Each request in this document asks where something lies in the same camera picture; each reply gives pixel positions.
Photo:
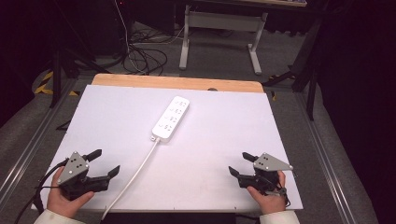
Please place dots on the dark cloth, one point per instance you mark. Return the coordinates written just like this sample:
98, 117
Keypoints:
168, 218

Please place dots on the yellow black floor tape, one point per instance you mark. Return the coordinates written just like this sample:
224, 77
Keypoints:
46, 84

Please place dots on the metal floor rail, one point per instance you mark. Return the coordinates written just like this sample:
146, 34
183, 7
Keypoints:
327, 161
31, 146

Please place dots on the person's right hand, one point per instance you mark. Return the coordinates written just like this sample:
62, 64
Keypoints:
272, 203

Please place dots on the black metal stand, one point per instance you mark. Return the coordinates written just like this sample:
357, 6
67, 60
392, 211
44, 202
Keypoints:
308, 71
56, 74

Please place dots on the person's left hand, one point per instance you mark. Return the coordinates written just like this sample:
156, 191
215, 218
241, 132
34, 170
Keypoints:
62, 205

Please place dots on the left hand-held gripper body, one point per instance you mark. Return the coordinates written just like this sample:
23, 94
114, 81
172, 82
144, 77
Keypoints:
73, 169

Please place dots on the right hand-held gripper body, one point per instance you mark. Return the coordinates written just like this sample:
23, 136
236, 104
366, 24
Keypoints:
267, 163

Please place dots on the white power strip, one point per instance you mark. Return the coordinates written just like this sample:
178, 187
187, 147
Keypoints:
171, 118

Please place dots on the white metal desk frame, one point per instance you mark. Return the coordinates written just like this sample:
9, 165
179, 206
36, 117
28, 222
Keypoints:
218, 20

